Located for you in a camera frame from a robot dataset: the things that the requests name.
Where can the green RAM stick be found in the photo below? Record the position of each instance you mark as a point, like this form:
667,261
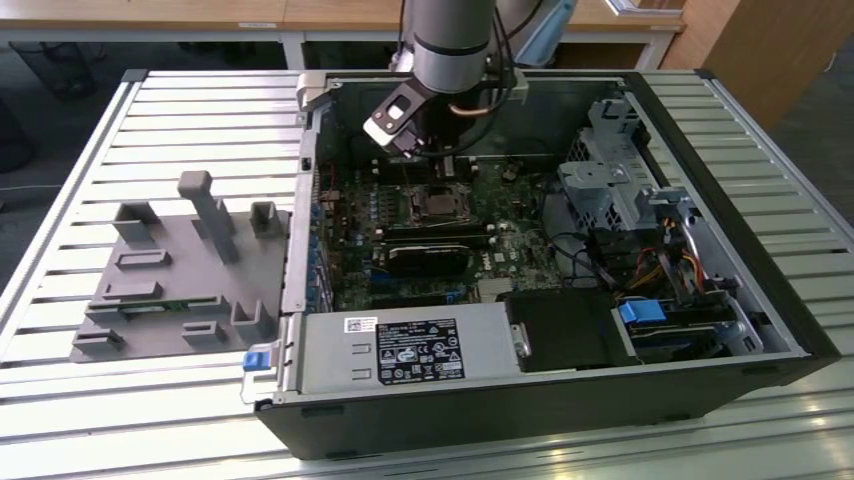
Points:
176,305

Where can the wooden desk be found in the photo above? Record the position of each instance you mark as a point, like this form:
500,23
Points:
200,12

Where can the wooden cabinet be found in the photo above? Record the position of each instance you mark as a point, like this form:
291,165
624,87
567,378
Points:
767,50

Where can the metal drive cage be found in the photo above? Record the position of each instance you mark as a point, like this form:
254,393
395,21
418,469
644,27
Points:
590,180

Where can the black PC case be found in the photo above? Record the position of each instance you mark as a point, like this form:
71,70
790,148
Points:
467,425

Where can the grey parts rack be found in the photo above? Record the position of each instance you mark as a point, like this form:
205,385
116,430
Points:
180,240

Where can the black RAM slot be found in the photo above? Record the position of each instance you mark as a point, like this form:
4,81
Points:
434,240
434,231
400,167

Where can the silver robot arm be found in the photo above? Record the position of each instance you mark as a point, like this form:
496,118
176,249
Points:
450,45

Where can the small silver heatsink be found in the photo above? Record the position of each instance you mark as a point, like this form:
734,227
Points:
494,287

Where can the round coin battery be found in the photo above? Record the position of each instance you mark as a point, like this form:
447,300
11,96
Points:
508,174

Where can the CPU socket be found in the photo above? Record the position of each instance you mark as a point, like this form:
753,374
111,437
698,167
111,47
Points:
412,212

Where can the hard disk in blue carrier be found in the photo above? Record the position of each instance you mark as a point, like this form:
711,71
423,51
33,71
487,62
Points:
640,312

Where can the silver disk bay frame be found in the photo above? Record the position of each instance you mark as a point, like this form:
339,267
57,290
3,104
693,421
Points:
710,250

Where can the black plastic shroud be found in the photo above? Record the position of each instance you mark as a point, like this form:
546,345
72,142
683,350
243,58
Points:
567,330

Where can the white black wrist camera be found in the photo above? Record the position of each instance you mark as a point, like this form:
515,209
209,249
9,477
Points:
394,117

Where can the pale blue teach pendant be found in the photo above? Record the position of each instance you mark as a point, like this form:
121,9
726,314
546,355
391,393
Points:
550,30

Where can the silver power supply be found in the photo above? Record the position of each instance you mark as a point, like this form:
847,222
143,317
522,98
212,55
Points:
334,350

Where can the black graphics card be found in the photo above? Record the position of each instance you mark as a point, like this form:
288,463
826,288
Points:
427,257

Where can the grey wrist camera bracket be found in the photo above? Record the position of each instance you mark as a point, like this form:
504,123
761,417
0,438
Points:
520,87

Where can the green motherboard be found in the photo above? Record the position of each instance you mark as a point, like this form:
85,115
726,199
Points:
520,235

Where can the blue case latch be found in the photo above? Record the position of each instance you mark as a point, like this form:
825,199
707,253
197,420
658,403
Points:
256,361

